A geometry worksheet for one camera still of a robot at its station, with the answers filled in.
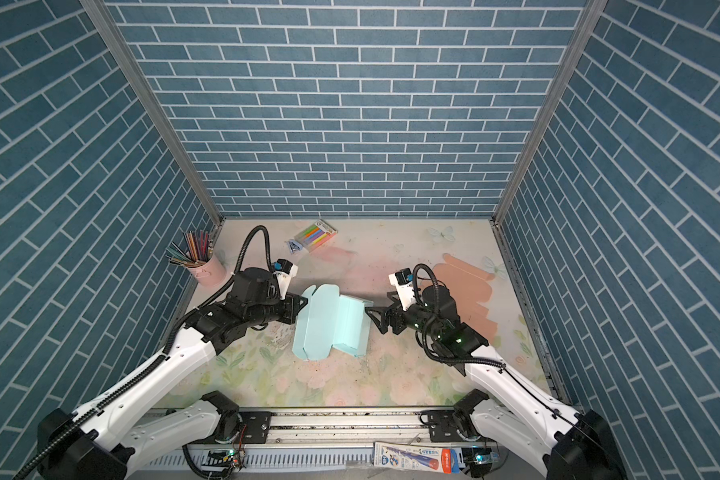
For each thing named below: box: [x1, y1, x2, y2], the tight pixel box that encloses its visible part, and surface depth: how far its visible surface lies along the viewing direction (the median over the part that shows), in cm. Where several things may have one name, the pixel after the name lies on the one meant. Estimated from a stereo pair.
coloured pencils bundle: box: [165, 230, 214, 267], surface depth 98 cm
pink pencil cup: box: [187, 255, 226, 286], surface depth 98 cm
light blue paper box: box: [292, 284, 374, 361], surface depth 83 cm
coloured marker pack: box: [294, 219, 339, 253], surface depth 117 cm
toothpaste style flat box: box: [373, 442, 461, 474], surface depth 71 cm
